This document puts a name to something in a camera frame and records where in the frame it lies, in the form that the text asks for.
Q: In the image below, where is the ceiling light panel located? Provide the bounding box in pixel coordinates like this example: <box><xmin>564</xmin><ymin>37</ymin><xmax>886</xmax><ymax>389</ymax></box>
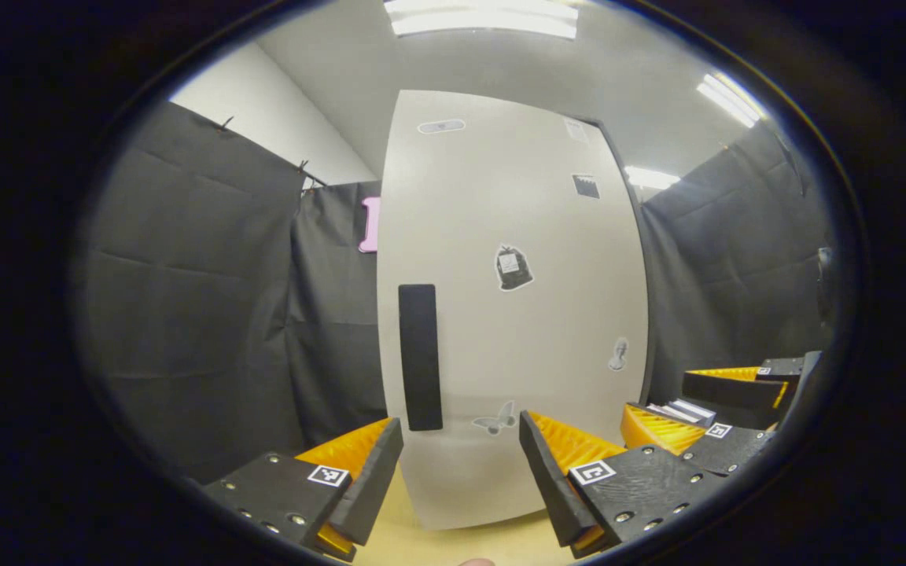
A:
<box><xmin>697</xmin><ymin>72</ymin><xmax>761</xmax><ymax>128</ymax></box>
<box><xmin>384</xmin><ymin>0</ymin><xmax>580</xmax><ymax>39</ymax></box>
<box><xmin>624</xmin><ymin>166</ymin><xmax>682</xmax><ymax>191</ymax></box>

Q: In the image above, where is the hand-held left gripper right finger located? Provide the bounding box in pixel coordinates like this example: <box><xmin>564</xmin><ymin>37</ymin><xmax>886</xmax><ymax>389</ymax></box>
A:
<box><xmin>519</xmin><ymin>408</ymin><xmax>725</xmax><ymax>559</ymax></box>

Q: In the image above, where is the black backdrop cloth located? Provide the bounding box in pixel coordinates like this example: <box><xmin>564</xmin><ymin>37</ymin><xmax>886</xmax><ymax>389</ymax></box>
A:
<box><xmin>75</xmin><ymin>101</ymin><xmax>835</xmax><ymax>482</ymax></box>

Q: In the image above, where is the black cabinet door handle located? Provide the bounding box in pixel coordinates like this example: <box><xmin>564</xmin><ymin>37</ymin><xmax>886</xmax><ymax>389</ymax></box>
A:
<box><xmin>398</xmin><ymin>284</ymin><xmax>444</xmax><ymax>432</ymax></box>

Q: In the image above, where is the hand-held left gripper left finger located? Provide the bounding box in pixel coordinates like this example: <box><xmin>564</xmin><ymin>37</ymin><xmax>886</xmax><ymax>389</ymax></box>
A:
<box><xmin>203</xmin><ymin>417</ymin><xmax>404</xmax><ymax>562</ymax></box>

